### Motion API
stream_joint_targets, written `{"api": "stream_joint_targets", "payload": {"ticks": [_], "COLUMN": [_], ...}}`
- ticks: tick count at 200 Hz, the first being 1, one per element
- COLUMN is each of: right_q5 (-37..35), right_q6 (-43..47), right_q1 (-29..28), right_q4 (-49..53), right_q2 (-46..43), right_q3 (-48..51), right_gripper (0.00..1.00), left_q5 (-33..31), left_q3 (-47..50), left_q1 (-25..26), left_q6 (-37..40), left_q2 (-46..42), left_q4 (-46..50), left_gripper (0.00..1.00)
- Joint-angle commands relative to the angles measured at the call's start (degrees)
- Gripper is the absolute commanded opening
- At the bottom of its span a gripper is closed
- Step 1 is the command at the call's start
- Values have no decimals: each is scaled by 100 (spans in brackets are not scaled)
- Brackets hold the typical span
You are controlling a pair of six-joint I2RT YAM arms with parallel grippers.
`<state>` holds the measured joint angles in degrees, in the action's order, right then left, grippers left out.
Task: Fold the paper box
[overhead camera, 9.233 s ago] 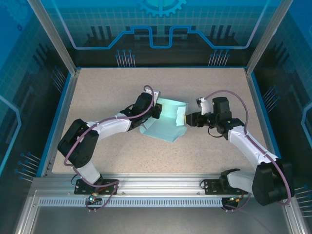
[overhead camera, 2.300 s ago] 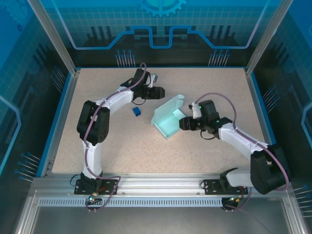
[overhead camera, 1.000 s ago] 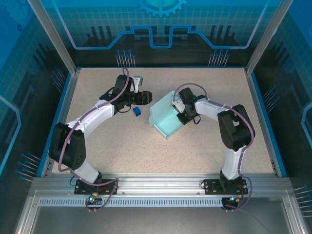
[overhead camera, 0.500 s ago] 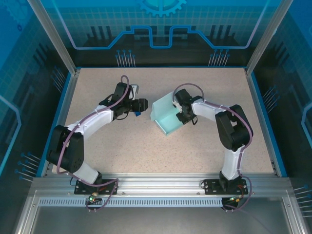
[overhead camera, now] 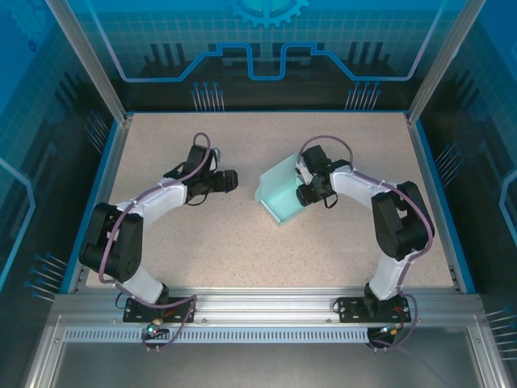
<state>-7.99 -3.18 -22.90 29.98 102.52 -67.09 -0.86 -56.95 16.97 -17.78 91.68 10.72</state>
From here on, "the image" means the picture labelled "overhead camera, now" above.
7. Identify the light blue paper box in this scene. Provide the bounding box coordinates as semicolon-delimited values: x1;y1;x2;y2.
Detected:
254;154;320;228

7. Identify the blue printed back panel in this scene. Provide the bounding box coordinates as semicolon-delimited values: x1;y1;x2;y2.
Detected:
60;0;474;112

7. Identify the blue printed side panel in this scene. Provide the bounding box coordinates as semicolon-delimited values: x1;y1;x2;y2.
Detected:
415;0;517;365
0;0;124;388

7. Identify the aluminium side rail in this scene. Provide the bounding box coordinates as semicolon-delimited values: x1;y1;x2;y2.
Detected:
60;115;135;294
405;112;477;294

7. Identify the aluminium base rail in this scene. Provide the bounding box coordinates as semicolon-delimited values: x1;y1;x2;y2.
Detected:
52;286;465;327

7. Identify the aluminium frame post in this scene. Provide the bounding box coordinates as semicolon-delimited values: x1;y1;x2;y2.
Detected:
44;0;135;125
405;0;488;125

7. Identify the slotted grey cable duct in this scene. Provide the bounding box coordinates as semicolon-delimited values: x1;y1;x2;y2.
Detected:
62;327;373;342

